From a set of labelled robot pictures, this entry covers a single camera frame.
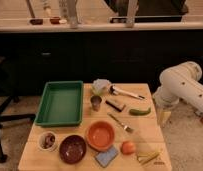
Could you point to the small white cup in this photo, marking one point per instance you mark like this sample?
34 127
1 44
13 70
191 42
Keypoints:
41 141

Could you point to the small metal cup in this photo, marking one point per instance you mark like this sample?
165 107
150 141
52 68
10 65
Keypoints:
96 102

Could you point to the orange peach fruit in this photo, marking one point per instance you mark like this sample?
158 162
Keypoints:
128 148

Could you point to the dark red grapes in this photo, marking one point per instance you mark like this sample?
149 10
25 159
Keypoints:
49 141

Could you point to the green plastic tray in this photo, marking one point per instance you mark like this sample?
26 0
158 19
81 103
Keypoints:
61 104

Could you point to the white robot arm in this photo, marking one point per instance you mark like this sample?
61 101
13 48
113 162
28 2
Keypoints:
176 83

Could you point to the black rectangular block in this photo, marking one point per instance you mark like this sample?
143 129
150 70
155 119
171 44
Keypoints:
117 106

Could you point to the dark brown bowl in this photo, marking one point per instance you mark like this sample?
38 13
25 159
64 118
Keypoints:
72 149

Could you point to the metal fork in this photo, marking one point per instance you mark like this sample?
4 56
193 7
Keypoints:
124 126

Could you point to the blue sponge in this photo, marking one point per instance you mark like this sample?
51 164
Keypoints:
105 158

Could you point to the orange bowl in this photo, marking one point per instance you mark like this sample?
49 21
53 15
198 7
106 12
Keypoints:
100 135

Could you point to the white handled brush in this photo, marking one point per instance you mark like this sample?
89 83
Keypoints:
114 89

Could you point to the green cucumber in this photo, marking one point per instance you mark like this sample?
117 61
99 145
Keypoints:
138 112

